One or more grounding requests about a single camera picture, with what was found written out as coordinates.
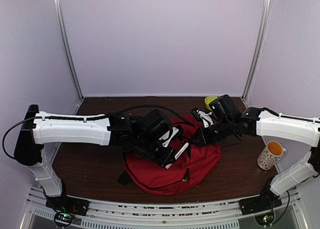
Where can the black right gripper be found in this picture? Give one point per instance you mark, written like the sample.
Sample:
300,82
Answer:
203,138

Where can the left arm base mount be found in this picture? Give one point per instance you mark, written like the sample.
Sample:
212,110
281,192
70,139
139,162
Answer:
64,203

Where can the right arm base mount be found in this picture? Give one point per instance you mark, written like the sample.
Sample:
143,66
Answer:
266,200

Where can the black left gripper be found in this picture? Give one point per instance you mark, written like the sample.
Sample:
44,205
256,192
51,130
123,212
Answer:
168,157

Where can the aluminium front rail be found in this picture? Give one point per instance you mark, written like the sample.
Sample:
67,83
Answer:
220,214

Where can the aluminium corner post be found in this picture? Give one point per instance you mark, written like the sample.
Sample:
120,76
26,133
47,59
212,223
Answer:
258,51
67,49

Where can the right aluminium corner post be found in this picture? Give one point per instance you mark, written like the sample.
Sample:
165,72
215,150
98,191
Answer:
258,51

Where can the patterned mug orange inside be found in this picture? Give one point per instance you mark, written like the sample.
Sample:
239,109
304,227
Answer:
272,152

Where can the pink capped white marker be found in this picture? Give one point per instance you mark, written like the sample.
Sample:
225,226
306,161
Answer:
178,154

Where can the left aluminium corner post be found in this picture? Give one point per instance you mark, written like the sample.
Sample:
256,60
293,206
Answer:
67,49

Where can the red student backpack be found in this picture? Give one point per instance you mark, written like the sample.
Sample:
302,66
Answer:
188,171

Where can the yellow green plastic bowl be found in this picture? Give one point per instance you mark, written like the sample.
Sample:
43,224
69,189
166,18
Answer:
208,100

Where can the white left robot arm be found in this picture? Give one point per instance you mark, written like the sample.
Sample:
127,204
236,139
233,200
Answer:
148,136

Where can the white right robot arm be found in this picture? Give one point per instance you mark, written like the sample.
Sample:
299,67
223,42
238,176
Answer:
263,122

